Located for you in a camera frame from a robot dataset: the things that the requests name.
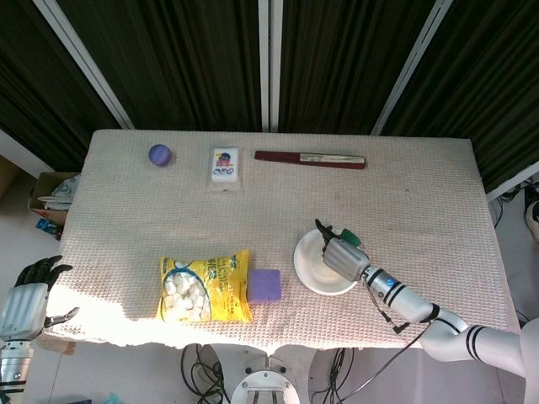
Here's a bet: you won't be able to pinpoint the cream waffle tablecloth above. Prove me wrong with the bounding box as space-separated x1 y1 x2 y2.
33 129 523 353

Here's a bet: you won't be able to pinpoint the white card box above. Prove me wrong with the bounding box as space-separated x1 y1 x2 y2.
206 146 245 194

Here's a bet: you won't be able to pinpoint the black curtain panel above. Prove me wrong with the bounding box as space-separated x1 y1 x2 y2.
381 0 539 193
277 0 435 135
0 0 123 172
56 0 264 131

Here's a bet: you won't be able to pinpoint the white frame post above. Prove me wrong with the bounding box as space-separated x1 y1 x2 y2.
257 0 284 132
370 0 454 136
32 0 136 130

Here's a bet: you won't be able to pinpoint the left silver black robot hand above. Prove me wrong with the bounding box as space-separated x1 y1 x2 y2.
0 255 80 342

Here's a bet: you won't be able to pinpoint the yellow snack bag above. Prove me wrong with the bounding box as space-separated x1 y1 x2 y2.
153 248 253 325

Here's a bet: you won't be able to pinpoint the cardboard box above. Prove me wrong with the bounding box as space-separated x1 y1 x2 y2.
28 171 81 226

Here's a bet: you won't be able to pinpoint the dark red folded fan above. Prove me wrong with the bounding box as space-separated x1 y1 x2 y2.
253 150 367 171

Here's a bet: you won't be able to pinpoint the blue floor item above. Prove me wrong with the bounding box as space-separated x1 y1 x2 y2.
35 217 60 237

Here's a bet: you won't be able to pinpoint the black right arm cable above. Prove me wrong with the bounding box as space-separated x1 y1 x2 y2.
336 273 441 404

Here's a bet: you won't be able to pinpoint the white black shoe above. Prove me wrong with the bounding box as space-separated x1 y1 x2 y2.
524 200 539 243

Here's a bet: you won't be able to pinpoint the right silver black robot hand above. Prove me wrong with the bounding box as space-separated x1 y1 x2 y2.
314 218 371 282

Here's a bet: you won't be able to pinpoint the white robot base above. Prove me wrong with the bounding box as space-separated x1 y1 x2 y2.
201 343 321 404

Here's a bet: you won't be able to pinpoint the black floor cables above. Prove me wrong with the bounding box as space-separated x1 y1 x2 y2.
311 348 355 404
180 343 231 404

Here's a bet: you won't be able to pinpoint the white round plate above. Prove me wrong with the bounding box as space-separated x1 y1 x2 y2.
293 229 360 295

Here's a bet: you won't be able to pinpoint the purple ball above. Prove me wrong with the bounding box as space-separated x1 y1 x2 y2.
147 143 173 168

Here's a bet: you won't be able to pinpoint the purple sponge block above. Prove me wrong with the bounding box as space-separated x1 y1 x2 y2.
248 268 282 304

